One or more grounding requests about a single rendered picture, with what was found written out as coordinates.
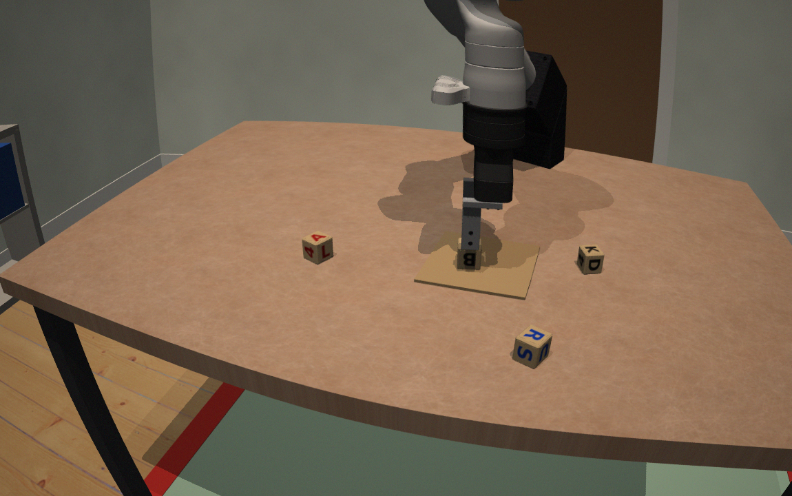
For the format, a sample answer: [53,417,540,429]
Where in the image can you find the tan flat mat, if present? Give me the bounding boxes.
[414,231,540,300]

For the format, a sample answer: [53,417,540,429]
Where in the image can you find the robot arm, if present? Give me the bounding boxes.
[424,0,536,90]

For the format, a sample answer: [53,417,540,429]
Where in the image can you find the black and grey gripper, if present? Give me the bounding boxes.
[431,61,528,250]

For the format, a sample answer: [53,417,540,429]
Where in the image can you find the tan wooden letter block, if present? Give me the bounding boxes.
[577,245,605,275]
[457,238,482,270]
[512,325,552,369]
[302,231,333,265]

